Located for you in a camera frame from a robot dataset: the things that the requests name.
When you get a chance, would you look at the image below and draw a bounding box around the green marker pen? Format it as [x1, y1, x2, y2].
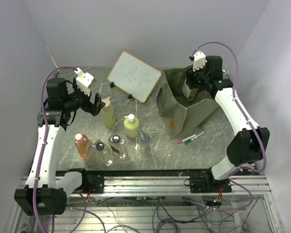
[185, 135, 199, 145]

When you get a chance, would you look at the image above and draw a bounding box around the red marker pen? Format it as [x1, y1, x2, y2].
[177, 131, 205, 145]

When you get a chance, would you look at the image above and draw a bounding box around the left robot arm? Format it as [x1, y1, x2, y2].
[14, 75, 104, 216]

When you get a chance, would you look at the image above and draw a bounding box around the amber bottle white cap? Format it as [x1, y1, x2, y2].
[182, 82, 198, 102]

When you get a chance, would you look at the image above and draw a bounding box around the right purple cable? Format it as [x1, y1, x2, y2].
[193, 41, 267, 212]

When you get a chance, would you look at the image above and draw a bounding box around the orange bottle pink cap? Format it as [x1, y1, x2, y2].
[75, 133, 95, 159]

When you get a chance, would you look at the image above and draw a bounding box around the purple cable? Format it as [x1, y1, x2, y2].
[32, 66, 78, 233]
[193, 41, 267, 212]

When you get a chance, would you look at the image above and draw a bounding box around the green bottle beige cap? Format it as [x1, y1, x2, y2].
[101, 97, 115, 128]

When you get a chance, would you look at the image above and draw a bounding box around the olive canvas bag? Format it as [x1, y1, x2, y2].
[156, 68, 221, 139]

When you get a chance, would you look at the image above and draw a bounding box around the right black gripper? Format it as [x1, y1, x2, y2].
[186, 62, 210, 89]

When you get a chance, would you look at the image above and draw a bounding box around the yellow-green pump bottle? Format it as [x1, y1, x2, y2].
[124, 114, 139, 138]

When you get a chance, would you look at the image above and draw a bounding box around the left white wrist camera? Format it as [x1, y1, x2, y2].
[74, 68, 95, 96]

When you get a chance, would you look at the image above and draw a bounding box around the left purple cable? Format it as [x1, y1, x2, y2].
[32, 66, 78, 233]

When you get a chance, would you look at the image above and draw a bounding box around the small whiteboard on stand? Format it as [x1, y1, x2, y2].
[108, 51, 162, 103]

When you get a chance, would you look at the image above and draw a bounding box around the clear square bottle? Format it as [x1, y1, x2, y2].
[108, 134, 128, 159]
[93, 140, 114, 166]

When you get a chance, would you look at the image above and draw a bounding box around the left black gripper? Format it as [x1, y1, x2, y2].
[64, 77, 106, 116]

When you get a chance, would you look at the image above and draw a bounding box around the aluminium mounting rail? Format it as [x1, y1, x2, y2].
[16, 168, 267, 199]

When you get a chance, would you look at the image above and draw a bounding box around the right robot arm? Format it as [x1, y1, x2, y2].
[182, 50, 270, 192]

